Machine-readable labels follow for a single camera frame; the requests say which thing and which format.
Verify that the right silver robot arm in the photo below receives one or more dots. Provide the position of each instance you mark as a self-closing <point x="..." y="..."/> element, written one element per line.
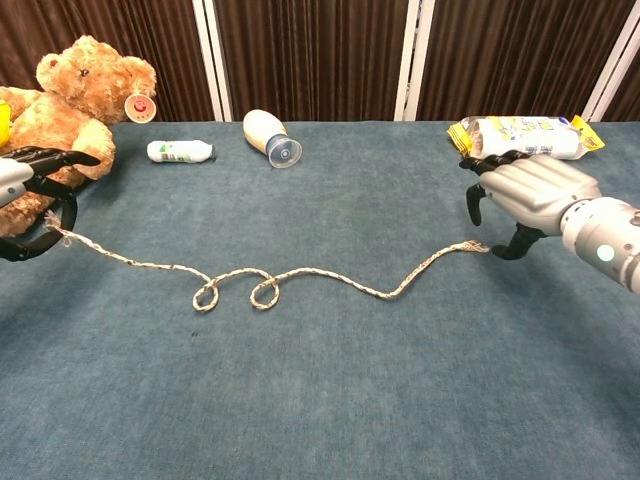
<point x="605" y="240"/>

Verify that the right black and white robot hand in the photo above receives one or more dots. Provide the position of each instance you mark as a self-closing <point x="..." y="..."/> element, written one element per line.
<point x="540" y="185"/>

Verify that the small white plastic bottle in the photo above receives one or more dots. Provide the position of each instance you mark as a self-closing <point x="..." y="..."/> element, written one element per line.
<point x="180" y="151"/>

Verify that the brown pleated partition screen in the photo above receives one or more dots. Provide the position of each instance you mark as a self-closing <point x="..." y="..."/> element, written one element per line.
<point x="315" y="55"/>
<point x="170" y="50"/>
<point x="510" y="55"/>
<point x="627" y="95"/>

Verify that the white bottle with blue cap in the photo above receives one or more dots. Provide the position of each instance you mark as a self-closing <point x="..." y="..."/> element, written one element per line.
<point x="262" y="130"/>

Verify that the brown teddy bear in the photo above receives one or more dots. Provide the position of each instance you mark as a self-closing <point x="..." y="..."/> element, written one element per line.
<point x="75" y="95"/>

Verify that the yellow and white wipes pack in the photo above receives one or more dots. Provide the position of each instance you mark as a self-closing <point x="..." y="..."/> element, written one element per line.
<point x="525" y="135"/>

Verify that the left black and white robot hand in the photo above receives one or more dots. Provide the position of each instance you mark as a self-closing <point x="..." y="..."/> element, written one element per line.
<point x="15" y="175"/>

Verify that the blue felt table mat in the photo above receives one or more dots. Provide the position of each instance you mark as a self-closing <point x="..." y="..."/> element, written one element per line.
<point x="320" y="390"/>

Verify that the yellow snack bag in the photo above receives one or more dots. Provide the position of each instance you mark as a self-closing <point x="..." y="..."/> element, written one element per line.
<point x="4" y="125"/>

